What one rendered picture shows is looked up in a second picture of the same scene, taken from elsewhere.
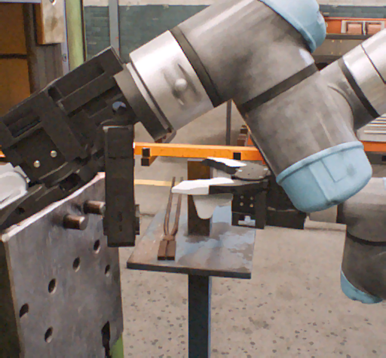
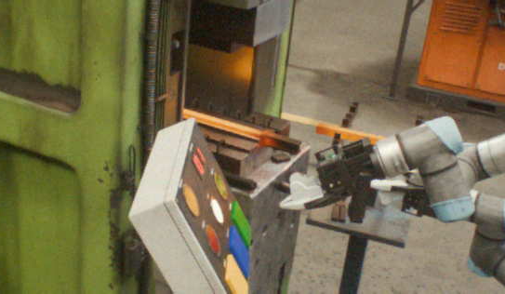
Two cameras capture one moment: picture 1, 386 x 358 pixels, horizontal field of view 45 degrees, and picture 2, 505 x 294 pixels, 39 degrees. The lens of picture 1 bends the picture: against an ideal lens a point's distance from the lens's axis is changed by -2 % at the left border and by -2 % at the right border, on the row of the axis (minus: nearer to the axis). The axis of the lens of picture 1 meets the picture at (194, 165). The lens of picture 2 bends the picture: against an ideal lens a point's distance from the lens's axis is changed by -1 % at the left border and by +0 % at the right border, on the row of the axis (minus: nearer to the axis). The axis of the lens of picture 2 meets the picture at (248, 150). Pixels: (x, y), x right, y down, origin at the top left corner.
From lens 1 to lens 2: 1.01 m
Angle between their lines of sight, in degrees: 9
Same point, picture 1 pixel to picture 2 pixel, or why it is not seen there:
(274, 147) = (431, 193)
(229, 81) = (418, 165)
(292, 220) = not seen: hidden behind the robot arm
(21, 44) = not seen: hidden behind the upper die
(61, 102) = (345, 162)
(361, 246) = (482, 239)
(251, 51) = (429, 155)
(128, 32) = not seen: outside the picture
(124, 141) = (367, 180)
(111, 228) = (353, 214)
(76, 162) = (347, 187)
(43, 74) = (262, 60)
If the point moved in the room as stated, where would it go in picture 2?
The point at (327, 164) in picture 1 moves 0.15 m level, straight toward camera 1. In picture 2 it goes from (453, 206) to (436, 242)
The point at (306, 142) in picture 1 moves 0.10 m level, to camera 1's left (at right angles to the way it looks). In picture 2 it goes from (445, 195) to (392, 186)
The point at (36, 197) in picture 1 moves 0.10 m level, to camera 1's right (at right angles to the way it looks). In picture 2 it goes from (329, 199) to (382, 207)
